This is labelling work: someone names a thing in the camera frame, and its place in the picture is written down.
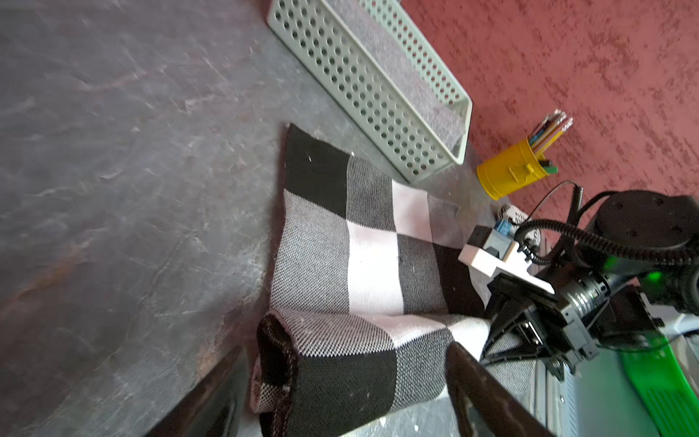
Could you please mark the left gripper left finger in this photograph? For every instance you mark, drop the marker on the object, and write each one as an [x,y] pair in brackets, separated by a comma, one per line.
[214,407]

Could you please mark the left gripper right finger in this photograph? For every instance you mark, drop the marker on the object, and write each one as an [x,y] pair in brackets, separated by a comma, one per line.
[470,386]

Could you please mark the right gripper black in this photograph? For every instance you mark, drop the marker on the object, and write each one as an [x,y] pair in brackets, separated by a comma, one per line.
[531,324]

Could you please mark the black white checkered scarf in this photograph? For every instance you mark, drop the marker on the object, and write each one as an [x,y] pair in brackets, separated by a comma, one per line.
[367,294]

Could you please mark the grey knitted scarf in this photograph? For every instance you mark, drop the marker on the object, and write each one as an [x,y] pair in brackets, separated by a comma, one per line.
[391,37]

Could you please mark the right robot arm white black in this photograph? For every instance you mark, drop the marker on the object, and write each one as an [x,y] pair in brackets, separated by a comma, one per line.
[597,271]

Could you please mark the light green plastic basket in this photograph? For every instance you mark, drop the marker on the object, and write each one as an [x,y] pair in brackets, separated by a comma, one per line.
[334,56]

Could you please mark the yellow pencil cup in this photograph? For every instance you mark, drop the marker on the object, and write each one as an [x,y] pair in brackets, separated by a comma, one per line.
[511,170]

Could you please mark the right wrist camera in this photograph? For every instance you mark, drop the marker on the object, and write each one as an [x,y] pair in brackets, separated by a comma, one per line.
[491,253]

